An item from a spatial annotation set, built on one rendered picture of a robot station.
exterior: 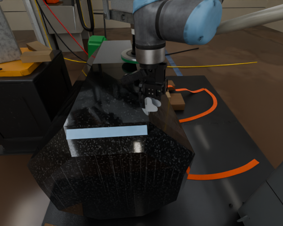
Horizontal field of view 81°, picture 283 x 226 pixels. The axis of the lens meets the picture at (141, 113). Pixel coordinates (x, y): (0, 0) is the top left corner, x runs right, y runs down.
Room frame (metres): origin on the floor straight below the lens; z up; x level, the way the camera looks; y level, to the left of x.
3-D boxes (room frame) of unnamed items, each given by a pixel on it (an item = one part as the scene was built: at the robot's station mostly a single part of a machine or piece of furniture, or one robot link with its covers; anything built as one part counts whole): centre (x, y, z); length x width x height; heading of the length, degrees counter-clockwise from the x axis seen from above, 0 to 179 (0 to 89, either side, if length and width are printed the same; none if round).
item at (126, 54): (1.09, 0.03, 0.87); 0.21 x 0.21 x 0.01
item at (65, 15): (4.16, 1.57, 0.43); 1.30 x 0.62 x 0.86; 6
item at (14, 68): (1.27, 1.03, 0.76); 0.49 x 0.49 x 0.05; 3
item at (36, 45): (1.45, 0.87, 0.80); 0.20 x 0.10 x 0.05; 54
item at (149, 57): (0.51, -0.03, 1.08); 0.10 x 0.09 x 0.05; 155
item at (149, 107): (0.48, -0.03, 0.90); 0.06 x 0.03 x 0.09; 65
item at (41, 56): (1.23, 0.78, 0.81); 0.20 x 0.10 x 0.05; 101
